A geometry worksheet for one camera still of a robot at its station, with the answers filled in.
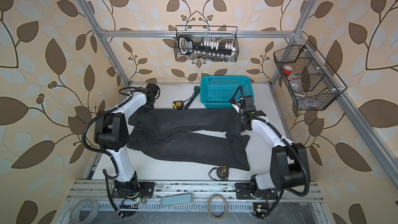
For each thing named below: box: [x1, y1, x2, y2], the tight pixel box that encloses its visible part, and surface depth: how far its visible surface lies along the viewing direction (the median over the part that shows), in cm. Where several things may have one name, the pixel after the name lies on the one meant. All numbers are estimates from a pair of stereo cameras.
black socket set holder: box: [178, 35, 236, 60], surface depth 86 cm
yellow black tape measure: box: [172, 100, 184, 110], surface depth 107 cm
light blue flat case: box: [160, 192, 195, 207], surface depth 71 cm
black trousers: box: [126, 107, 251, 172], surface depth 91 cm
